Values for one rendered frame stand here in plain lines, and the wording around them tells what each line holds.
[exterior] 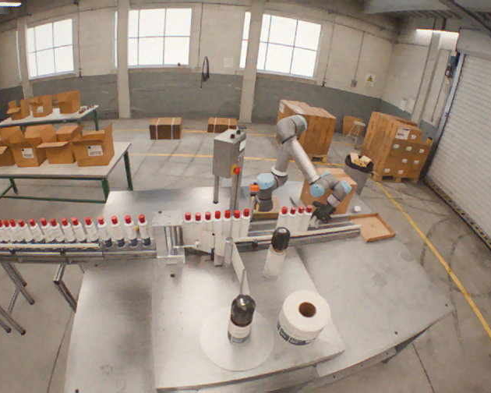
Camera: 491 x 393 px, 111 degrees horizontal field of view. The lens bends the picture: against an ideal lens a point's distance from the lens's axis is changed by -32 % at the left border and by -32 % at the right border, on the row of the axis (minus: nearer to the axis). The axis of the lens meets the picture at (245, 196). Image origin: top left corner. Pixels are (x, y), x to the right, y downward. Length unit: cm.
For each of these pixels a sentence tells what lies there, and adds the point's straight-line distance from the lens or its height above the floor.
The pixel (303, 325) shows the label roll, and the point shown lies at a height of 102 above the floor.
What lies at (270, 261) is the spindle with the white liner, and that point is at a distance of 120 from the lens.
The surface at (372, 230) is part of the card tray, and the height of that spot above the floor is 83.
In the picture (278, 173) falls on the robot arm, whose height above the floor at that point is 112.
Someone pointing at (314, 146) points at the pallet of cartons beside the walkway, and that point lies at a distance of 481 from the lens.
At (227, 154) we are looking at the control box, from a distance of 115.
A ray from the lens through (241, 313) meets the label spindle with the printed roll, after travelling 84.
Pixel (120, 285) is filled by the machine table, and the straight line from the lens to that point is 136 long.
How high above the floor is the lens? 188
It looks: 33 degrees down
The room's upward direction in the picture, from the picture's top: 7 degrees clockwise
